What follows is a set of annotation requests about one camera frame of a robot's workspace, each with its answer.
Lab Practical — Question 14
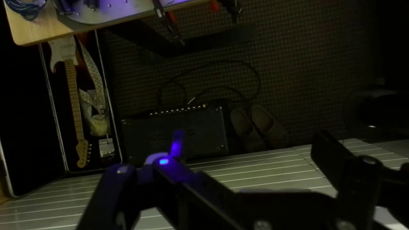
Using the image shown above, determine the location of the white slatted radiator cover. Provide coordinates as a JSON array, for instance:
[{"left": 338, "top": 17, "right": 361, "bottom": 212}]
[{"left": 0, "top": 138, "right": 409, "bottom": 230}]

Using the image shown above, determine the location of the wooden table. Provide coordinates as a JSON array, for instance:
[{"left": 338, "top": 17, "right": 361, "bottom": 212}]
[{"left": 3, "top": 0, "right": 214, "bottom": 48}]

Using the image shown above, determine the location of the black amplifier cable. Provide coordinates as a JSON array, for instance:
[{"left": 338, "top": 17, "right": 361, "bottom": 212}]
[{"left": 157, "top": 58, "right": 263, "bottom": 110}]

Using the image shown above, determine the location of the white electric guitar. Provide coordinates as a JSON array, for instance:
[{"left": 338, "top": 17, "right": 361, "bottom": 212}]
[{"left": 47, "top": 35, "right": 93, "bottom": 170}]

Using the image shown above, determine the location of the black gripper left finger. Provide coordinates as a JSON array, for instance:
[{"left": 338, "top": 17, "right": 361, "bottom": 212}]
[{"left": 75, "top": 129, "right": 273, "bottom": 230}]

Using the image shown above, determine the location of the black guitar amplifier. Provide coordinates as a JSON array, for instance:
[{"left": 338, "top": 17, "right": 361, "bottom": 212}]
[{"left": 117, "top": 102, "right": 232, "bottom": 166}]

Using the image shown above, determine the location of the dark slipper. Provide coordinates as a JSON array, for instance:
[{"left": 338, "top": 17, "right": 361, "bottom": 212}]
[
  {"left": 248, "top": 104, "right": 291, "bottom": 148},
  {"left": 228, "top": 108, "right": 266, "bottom": 152}
]

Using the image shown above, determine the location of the red and black clamp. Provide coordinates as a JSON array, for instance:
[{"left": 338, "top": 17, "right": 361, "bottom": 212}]
[
  {"left": 150, "top": 0, "right": 186, "bottom": 46},
  {"left": 208, "top": 0, "right": 245, "bottom": 28}
]

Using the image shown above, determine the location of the white paper tag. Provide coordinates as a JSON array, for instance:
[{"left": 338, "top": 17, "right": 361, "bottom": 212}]
[{"left": 98, "top": 137, "right": 117, "bottom": 160}]

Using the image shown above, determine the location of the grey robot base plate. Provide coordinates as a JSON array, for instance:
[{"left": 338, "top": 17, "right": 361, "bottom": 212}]
[{"left": 55, "top": 0, "right": 202, "bottom": 26}]

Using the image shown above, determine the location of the patterned guitar strap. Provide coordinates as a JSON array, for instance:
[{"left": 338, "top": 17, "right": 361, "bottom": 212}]
[{"left": 75, "top": 37, "right": 112, "bottom": 138}]

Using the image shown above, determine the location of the dark round pouf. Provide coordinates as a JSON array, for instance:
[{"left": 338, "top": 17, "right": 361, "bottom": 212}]
[{"left": 343, "top": 87, "right": 409, "bottom": 145}]

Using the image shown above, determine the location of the black guitar case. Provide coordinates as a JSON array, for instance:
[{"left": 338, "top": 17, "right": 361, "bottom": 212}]
[{"left": 37, "top": 28, "right": 125, "bottom": 177}]

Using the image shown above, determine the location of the blue coiled cable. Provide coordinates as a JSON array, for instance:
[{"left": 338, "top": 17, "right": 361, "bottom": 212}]
[{"left": 2, "top": 0, "right": 48, "bottom": 22}]

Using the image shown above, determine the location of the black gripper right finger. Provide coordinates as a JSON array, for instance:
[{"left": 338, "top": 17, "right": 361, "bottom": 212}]
[{"left": 310, "top": 129, "right": 409, "bottom": 230}]

